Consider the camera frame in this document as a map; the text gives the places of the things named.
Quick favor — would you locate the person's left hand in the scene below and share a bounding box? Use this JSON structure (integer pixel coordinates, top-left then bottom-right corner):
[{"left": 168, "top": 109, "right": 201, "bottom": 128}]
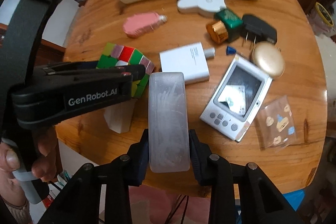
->
[{"left": 1, "top": 127, "right": 58, "bottom": 207}]

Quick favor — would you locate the white handheld electronic device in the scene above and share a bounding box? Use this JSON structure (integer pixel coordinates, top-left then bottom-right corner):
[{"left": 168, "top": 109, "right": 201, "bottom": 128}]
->
[{"left": 200, "top": 54, "right": 272, "bottom": 142}]

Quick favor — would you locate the green perfume bottle gold cap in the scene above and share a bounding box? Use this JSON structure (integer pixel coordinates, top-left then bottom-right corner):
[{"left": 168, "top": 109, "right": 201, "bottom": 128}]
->
[{"left": 206, "top": 9, "right": 244, "bottom": 44}]

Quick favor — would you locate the black wall charger plug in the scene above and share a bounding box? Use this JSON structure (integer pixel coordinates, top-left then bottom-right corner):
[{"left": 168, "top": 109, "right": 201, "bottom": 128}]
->
[{"left": 240, "top": 14, "right": 277, "bottom": 49}]

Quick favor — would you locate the white rabbit shaped gadget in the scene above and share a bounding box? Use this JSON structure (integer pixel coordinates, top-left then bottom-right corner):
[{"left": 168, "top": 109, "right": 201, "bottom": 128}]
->
[{"left": 177, "top": 0, "right": 227, "bottom": 18}]

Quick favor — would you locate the pink round comb mirror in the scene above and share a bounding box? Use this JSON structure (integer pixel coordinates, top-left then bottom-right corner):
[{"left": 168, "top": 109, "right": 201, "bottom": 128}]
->
[{"left": 123, "top": 12, "right": 167, "bottom": 38}]

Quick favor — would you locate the translucent plastic swab box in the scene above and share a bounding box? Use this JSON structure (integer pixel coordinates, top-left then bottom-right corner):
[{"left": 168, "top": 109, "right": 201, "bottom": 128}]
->
[{"left": 148, "top": 72, "right": 190, "bottom": 173}]

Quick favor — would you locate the bin with yellow rim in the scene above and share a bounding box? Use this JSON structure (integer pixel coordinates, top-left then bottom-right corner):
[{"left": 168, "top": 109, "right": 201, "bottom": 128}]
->
[{"left": 315, "top": 2, "right": 334, "bottom": 27}]

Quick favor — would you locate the gold oval compact case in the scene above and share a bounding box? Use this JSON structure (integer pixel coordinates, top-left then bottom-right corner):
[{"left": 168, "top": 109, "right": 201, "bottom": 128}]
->
[{"left": 251, "top": 42, "right": 285, "bottom": 79}]

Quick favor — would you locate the clear small plastic bag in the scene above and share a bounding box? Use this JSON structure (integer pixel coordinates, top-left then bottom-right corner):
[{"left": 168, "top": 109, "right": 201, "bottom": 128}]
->
[{"left": 104, "top": 98, "right": 137, "bottom": 134}]

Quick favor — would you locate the white power bank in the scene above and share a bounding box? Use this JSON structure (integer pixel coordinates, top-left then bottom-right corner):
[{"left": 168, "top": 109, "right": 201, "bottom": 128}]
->
[{"left": 159, "top": 42, "right": 215, "bottom": 85}]

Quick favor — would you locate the colourful rubik's cube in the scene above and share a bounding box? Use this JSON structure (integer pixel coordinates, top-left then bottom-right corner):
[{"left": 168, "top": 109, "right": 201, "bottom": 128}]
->
[{"left": 96, "top": 43, "right": 155, "bottom": 98}]

